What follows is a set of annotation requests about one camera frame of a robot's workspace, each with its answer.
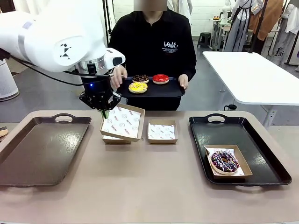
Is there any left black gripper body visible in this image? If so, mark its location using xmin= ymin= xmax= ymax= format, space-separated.
xmin=81 ymin=75 xmax=113 ymax=110

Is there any yellow glazed sprinkled donut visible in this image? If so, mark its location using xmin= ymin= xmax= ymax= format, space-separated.
xmin=128 ymin=82 xmax=148 ymax=94

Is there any brown cardboard tray box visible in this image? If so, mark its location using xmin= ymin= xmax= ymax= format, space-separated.
xmin=102 ymin=134 xmax=132 ymax=144
xmin=204 ymin=144 xmax=254 ymax=179
xmin=147 ymin=119 xmax=179 ymax=144
xmin=100 ymin=104 xmax=146 ymax=142

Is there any black rimmed serving tray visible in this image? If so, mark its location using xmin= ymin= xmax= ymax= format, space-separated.
xmin=116 ymin=76 xmax=186 ymax=98

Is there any red glazed donut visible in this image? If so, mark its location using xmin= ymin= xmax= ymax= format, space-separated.
xmin=152 ymin=74 xmax=170 ymax=85

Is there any purple glazed sprinkled donut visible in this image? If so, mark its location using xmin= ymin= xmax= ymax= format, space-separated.
xmin=210 ymin=150 xmax=240 ymax=175

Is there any person's left forearm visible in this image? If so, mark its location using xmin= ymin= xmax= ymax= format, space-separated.
xmin=179 ymin=51 xmax=197 ymax=80

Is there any brown plastic serving tray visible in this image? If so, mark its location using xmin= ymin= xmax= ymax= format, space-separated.
xmin=0 ymin=113 xmax=92 ymax=187

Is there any person's right hand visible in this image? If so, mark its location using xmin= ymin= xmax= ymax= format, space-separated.
xmin=110 ymin=66 xmax=128 ymax=89

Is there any person's left hand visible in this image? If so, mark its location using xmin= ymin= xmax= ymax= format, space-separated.
xmin=178 ymin=74 xmax=189 ymax=91

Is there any chocolate sprinkled donut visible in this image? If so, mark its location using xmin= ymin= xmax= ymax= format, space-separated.
xmin=132 ymin=74 xmax=150 ymax=84

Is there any person in black sweatshirt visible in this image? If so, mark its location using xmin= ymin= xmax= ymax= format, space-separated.
xmin=107 ymin=0 xmax=197 ymax=112

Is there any black tripod stand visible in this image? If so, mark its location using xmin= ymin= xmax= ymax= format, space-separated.
xmin=104 ymin=0 xmax=115 ymax=45

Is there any white cylindrical air purifier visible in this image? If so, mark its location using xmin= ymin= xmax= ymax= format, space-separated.
xmin=0 ymin=59 xmax=20 ymax=103

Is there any grey plastic stool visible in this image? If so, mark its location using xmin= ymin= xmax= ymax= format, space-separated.
xmin=197 ymin=31 xmax=212 ymax=49

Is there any white curtain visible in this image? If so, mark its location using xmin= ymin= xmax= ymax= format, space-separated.
xmin=1 ymin=0 xmax=47 ymax=14

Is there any white background desk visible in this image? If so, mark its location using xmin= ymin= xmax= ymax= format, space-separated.
xmin=209 ymin=18 xmax=234 ymax=51

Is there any white folding table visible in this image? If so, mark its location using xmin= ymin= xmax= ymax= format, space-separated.
xmin=202 ymin=51 xmax=299 ymax=106

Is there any white mannequin torso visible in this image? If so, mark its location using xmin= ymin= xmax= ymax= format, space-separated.
xmin=221 ymin=0 xmax=232 ymax=21

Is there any mannequin with grey skirt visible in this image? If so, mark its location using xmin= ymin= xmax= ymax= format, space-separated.
xmin=224 ymin=0 xmax=253 ymax=52

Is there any white table leg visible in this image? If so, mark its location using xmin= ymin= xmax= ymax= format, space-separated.
xmin=263 ymin=105 xmax=278 ymax=128

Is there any brown hanging garment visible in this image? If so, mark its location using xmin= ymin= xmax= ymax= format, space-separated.
xmin=249 ymin=0 xmax=285 ymax=42

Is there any white lettered hanging garment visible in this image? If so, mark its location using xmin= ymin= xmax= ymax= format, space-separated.
xmin=268 ymin=0 xmax=299 ymax=66

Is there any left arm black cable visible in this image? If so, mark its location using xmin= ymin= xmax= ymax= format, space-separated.
xmin=0 ymin=47 xmax=86 ymax=87

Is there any black handled table tray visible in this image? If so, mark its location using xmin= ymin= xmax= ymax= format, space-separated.
xmin=188 ymin=113 xmax=292 ymax=187

